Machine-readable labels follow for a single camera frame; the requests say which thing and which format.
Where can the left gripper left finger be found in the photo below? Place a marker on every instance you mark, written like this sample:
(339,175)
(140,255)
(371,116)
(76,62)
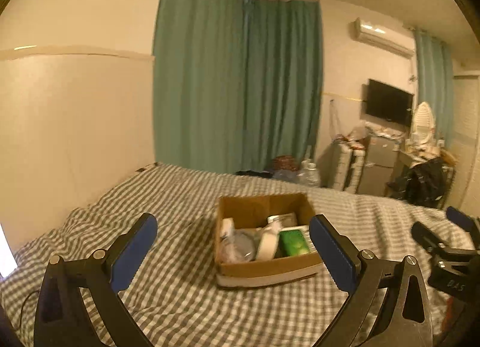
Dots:
(62,318)

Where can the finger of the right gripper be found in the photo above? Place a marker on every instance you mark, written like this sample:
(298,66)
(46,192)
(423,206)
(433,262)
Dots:
(467,223)
(428,240)

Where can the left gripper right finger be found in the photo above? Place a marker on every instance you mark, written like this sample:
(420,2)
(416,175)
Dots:
(404,317)

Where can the green white medicine box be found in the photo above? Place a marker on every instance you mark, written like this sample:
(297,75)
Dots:
(295,242)

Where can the black bag on chair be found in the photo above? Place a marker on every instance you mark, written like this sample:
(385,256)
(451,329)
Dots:
(424,184)

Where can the silver mini fridge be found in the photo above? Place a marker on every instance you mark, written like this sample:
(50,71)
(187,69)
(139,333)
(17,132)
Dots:
(380,157)

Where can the white oval vanity mirror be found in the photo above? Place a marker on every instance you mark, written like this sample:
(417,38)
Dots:
(422,129)

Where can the grey checked bed cover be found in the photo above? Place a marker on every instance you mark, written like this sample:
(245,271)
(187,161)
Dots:
(174,297)

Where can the white storage cabinet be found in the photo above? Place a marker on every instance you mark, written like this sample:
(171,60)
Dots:
(346,165)

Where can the clear water bottle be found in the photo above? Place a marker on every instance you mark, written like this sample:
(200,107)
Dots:
(308,174)

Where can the white bottle in box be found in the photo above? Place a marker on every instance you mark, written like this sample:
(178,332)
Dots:
(268,242)

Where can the open cardboard box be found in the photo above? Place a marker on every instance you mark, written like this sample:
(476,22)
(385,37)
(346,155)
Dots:
(252,214)

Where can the green curtain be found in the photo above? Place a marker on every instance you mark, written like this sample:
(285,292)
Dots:
(237,83)
(435,81)

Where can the clear plastic bag in box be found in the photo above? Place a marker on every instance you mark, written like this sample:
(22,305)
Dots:
(239,247)

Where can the white air conditioner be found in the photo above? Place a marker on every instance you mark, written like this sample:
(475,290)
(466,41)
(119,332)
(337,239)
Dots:
(385,38)

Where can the black wall television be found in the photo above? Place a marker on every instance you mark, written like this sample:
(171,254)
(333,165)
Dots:
(388,103)

